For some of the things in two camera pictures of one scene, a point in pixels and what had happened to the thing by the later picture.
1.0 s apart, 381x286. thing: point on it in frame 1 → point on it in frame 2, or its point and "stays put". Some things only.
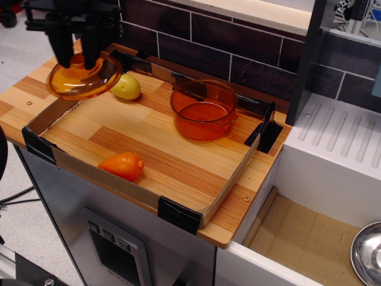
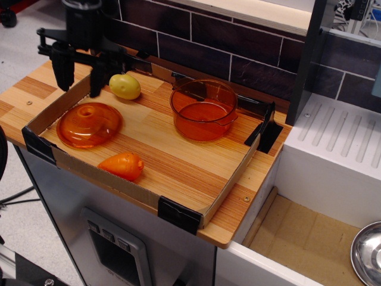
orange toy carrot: (126, 165) stays put
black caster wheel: (8, 18) stays put
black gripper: (95, 20) → (84, 34)
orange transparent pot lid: (78, 82) → (88, 125)
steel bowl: (365, 254) stays put
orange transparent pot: (203, 109) stays put
